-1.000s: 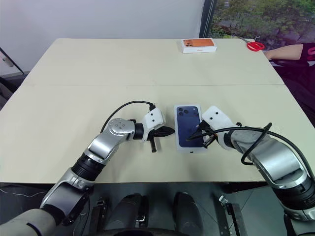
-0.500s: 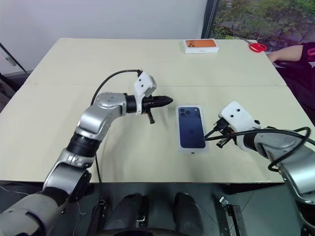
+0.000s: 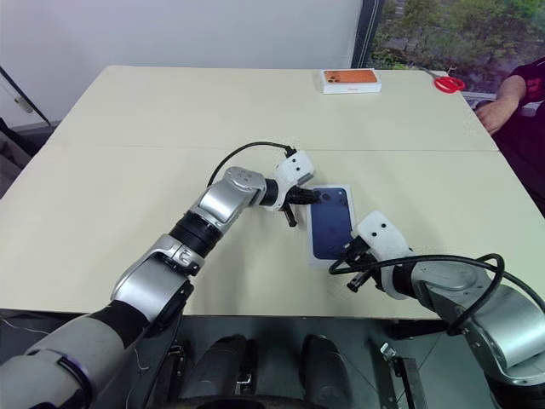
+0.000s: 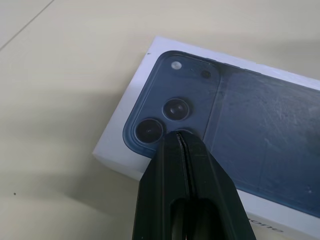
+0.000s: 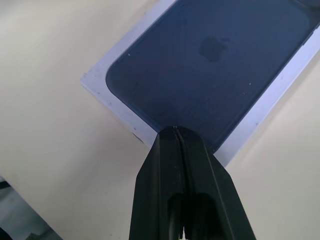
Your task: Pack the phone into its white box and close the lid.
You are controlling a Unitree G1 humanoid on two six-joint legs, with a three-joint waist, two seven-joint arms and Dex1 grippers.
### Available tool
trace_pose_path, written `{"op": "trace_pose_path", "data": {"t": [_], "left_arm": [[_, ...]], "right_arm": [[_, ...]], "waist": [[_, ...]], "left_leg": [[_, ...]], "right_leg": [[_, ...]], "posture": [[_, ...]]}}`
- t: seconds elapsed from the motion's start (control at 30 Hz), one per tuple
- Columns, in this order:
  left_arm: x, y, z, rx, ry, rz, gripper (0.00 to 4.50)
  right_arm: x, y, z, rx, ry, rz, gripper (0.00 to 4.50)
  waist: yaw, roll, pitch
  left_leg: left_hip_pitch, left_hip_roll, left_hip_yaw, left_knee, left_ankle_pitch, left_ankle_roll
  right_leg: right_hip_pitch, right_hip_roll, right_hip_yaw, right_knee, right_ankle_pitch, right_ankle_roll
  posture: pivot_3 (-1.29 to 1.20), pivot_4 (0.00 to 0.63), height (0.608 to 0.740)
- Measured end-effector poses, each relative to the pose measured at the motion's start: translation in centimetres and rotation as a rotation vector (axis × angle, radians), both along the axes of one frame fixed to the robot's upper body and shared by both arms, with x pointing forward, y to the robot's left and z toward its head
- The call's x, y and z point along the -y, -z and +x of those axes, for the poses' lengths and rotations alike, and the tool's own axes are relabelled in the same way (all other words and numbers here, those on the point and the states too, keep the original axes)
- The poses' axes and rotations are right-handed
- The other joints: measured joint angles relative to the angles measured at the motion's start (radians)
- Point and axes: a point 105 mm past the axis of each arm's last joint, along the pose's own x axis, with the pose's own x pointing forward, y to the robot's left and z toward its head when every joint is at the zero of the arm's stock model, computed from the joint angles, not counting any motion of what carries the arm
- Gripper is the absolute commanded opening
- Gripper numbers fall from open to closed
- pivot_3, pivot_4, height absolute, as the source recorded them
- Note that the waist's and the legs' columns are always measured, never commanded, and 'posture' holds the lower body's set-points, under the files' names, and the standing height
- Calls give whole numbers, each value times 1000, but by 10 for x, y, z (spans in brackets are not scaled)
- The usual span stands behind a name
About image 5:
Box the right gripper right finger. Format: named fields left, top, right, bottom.
left=175, top=125, right=258, bottom=240

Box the dark blue smartphone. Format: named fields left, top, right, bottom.
left=105, top=0, right=318, bottom=154

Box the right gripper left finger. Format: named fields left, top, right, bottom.
left=128, top=125, right=186, bottom=240

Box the box with brown card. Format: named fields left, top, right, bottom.
left=80, top=0, right=320, bottom=168

